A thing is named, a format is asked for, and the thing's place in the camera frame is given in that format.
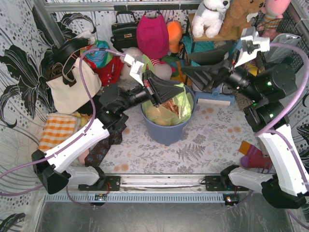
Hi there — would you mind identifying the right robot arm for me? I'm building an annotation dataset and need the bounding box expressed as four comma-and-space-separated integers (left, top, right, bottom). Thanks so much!
184, 38, 309, 209

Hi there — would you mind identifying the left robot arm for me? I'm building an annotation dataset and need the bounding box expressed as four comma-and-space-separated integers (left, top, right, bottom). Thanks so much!
31, 71, 184, 194

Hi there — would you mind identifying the blue trash bin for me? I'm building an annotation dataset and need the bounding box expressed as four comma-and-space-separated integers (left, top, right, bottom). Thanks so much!
141, 81, 195, 146

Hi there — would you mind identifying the magenta knit bag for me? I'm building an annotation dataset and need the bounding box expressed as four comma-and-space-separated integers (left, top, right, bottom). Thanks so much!
137, 15, 169, 59

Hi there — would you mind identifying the cream canvas tote bag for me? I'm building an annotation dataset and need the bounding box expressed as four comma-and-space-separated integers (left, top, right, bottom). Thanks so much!
47, 58, 102, 115

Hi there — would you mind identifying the teal folded cloth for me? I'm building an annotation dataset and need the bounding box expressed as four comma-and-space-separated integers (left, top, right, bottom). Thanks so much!
181, 36, 214, 67

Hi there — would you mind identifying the yellow duck plush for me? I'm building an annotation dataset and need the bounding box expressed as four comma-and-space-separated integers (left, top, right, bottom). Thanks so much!
248, 64, 259, 76

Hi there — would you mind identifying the pink pig plush toy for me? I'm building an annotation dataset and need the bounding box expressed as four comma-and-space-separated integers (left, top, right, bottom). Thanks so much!
150, 59, 175, 80

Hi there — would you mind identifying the white fluffy plush toy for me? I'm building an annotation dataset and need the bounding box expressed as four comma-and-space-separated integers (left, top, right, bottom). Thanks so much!
120, 47, 143, 81

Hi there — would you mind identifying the rainbow striped cloth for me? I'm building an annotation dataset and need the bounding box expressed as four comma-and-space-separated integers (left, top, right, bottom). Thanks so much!
161, 56, 192, 86

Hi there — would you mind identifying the orange plush toy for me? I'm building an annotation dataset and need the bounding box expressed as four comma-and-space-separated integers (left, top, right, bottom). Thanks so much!
167, 21, 183, 53

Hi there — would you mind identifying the red cloth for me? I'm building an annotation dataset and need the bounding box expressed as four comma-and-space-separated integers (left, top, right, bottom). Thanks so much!
93, 57, 124, 87

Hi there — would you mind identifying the white dog plush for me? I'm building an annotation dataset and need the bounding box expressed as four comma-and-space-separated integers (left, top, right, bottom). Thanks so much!
192, 0, 230, 38

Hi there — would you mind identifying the silver foil pouch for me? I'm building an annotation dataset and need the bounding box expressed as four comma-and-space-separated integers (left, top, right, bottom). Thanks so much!
264, 33, 302, 64

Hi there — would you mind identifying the brown bear plush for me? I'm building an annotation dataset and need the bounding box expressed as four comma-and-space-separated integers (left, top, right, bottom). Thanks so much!
219, 0, 265, 37

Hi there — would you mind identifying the colorful silk scarf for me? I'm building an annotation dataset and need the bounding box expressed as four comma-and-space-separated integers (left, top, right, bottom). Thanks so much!
80, 40, 113, 69

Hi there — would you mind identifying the black leather handbag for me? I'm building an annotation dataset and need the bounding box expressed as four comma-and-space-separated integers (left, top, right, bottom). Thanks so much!
111, 11, 138, 52

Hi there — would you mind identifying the brown floral necktie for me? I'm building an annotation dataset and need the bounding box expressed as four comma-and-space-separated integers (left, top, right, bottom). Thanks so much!
85, 124, 126, 167

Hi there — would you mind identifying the purple orange sock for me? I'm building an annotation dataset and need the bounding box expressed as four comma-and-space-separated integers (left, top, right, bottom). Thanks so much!
239, 141, 272, 170

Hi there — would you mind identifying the pink fuzzy sock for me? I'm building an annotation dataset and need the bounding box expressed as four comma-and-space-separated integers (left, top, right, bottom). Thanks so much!
78, 149, 90, 164

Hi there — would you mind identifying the orange checkered towel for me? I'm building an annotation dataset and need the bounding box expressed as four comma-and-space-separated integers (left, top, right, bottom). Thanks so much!
38, 113, 81, 152

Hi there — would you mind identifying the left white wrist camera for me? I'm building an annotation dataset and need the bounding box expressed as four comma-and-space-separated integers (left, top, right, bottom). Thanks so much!
124, 54, 145, 86

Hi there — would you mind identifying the black wire basket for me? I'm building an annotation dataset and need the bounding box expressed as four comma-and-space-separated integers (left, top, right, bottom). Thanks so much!
253, 12, 309, 73

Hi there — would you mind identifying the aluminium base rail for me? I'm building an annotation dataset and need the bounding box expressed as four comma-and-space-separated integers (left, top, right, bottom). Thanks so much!
65, 173, 266, 194

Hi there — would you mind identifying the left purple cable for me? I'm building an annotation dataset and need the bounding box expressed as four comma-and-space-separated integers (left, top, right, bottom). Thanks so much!
0, 47, 126, 209

